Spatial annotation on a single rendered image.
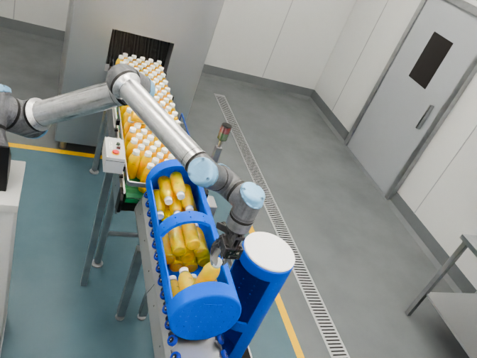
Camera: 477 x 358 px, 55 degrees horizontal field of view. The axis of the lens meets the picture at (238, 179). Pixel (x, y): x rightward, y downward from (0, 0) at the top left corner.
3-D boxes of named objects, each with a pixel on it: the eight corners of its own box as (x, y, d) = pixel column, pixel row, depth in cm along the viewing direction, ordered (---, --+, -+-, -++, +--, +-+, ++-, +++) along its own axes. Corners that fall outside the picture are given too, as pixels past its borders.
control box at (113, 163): (103, 172, 243) (106, 156, 238) (101, 150, 258) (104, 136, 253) (121, 174, 247) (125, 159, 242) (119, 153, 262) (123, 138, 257)
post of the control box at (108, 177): (80, 285, 303) (108, 164, 250) (80, 280, 306) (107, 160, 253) (86, 285, 304) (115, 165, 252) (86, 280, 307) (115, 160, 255)
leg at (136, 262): (115, 321, 290) (136, 251, 257) (114, 313, 294) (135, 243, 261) (124, 321, 292) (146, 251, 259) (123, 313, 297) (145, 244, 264)
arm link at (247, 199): (252, 177, 158) (272, 194, 154) (239, 204, 165) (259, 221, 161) (234, 183, 152) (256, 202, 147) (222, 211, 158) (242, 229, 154)
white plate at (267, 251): (253, 224, 245) (252, 225, 246) (237, 253, 221) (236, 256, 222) (299, 246, 243) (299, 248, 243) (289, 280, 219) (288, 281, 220)
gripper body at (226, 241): (219, 260, 163) (231, 236, 156) (214, 242, 169) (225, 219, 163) (238, 261, 166) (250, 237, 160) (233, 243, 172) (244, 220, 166)
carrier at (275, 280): (204, 325, 292) (186, 360, 268) (251, 224, 246) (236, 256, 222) (243, 346, 289) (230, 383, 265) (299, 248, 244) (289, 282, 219)
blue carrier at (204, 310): (160, 341, 178) (182, 293, 163) (139, 197, 244) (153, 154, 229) (226, 340, 190) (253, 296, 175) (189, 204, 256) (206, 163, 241)
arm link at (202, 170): (107, 47, 168) (220, 166, 141) (128, 60, 179) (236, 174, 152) (87, 70, 170) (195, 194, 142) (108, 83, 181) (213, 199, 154)
